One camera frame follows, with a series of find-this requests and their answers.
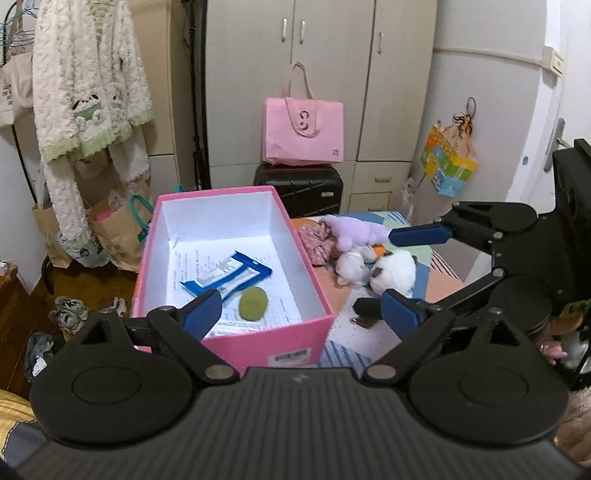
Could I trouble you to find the pair of shoes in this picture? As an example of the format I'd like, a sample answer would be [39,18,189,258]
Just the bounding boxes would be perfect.
[47,295,127,336]

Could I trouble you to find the pink cardboard box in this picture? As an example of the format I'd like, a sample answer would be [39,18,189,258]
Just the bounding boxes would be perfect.
[132,187,335,372]

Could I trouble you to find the pink paper shopping bag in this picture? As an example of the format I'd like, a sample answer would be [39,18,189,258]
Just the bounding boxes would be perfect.
[262,62,345,166]

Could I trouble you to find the right hand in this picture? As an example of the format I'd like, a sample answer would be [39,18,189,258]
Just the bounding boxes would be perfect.
[537,314,585,365]

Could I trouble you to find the silver door handle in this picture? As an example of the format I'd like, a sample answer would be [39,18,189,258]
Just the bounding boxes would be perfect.
[543,117,571,173]

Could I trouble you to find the colourful hanging gift bag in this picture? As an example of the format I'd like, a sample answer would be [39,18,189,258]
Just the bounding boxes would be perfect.
[421,97,479,197]

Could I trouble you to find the canvas tote bag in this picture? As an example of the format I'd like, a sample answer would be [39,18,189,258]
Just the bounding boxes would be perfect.
[0,52,33,128]

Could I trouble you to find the blue wet wipes pack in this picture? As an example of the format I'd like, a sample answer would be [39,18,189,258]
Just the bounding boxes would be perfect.
[180,251,273,302]

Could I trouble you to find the pink floral fabric item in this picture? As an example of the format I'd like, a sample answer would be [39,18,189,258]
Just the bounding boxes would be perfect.
[297,221,341,267]

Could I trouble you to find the purple plush toy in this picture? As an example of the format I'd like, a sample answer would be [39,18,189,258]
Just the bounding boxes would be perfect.
[321,215,390,253]

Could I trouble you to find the brown bag teal handles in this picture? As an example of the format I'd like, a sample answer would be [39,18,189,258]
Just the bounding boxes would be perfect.
[88,194,154,273]

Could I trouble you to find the white brown plush toy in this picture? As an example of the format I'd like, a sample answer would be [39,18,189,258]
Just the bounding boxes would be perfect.
[369,249,417,298]

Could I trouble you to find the cream fluffy cardigan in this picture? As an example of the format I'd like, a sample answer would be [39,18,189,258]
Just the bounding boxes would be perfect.
[32,1,153,249]

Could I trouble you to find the wooden side cabinet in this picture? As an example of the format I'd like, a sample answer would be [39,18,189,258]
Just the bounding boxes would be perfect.
[0,262,58,399]

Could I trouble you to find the small white plush toy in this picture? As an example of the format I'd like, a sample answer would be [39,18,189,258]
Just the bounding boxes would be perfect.
[335,246,378,286]

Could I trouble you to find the beige wardrobe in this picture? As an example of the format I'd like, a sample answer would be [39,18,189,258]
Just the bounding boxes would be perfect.
[200,1,438,212]

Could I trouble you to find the brown paper bag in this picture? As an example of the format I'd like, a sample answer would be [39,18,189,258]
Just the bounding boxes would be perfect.
[32,205,72,269]

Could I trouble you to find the green soft ball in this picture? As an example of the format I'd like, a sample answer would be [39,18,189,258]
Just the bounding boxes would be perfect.
[238,286,269,322]

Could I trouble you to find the black suitcase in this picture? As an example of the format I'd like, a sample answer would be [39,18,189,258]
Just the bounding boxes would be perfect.
[253,163,344,218]

